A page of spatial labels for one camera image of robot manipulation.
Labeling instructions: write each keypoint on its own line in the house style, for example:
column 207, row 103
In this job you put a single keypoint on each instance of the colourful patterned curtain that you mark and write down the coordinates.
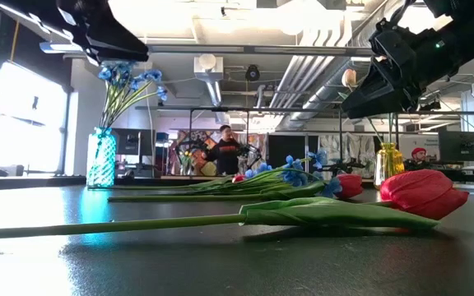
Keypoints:
column 257, row 144

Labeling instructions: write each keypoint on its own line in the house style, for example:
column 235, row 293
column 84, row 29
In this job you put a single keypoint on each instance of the black computer monitor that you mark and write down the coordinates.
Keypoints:
column 134, row 141
column 461, row 146

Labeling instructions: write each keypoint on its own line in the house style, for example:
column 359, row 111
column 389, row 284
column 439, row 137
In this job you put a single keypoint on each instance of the black partition panel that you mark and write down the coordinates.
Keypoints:
column 286, row 148

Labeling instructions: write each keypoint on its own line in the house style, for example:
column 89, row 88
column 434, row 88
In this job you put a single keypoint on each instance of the silver ceiling duct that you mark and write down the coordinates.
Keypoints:
column 303, row 82

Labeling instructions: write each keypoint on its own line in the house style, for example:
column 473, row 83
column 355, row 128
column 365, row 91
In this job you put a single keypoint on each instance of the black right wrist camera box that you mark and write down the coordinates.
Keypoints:
column 393, row 49

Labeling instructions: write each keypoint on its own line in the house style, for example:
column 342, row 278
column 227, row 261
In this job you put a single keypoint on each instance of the background black robot arm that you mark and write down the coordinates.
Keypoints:
column 340, row 166

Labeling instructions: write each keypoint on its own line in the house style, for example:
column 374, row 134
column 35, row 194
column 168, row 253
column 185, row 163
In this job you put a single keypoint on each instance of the white leaf-print curtain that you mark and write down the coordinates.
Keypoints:
column 331, row 144

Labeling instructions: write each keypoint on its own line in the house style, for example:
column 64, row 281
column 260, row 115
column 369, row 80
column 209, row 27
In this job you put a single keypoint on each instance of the blue textured glass vase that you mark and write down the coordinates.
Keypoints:
column 102, row 160

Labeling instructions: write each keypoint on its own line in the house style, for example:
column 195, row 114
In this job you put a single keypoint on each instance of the overhead aluminium beam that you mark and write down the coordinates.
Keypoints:
column 220, row 49

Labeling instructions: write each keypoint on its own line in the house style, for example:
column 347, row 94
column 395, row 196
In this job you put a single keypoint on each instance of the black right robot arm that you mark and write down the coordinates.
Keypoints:
column 467, row 12

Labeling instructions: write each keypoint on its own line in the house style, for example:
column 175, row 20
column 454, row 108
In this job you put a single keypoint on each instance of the person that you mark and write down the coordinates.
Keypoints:
column 419, row 151
column 225, row 156

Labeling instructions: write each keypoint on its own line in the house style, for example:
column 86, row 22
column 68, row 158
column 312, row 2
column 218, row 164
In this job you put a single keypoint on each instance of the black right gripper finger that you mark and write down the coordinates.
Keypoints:
column 385, row 98
column 387, row 73

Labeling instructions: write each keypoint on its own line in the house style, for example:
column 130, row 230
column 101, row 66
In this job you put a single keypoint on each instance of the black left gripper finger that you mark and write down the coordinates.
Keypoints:
column 122, row 26
column 122, row 49

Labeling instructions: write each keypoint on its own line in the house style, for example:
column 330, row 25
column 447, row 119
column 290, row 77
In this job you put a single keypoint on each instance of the white artificial tulip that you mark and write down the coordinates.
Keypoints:
column 389, row 129
column 349, row 78

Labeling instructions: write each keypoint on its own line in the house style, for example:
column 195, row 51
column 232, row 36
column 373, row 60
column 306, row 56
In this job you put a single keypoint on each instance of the yellow glass vase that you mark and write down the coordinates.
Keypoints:
column 389, row 164

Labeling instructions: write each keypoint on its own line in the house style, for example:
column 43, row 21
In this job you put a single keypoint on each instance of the black ceiling speaker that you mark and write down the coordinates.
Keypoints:
column 252, row 73

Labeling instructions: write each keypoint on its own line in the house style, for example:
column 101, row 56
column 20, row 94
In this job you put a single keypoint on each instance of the white ceiling unit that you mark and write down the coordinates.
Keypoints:
column 208, row 67

